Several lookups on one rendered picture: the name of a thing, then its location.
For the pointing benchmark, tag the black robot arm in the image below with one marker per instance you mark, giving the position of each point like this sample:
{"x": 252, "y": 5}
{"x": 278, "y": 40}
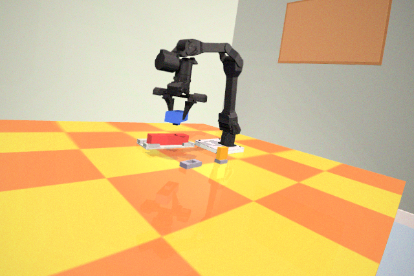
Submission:
{"x": 232, "y": 65}

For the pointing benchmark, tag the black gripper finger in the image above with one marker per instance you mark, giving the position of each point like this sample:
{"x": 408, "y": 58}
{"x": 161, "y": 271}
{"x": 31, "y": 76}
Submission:
{"x": 169, "y": 102}
{"x": 188, "y": 105}

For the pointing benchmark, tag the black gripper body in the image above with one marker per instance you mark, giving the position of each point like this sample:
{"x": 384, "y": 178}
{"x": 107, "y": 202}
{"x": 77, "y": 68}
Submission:
{"x": 190, "y": 97}

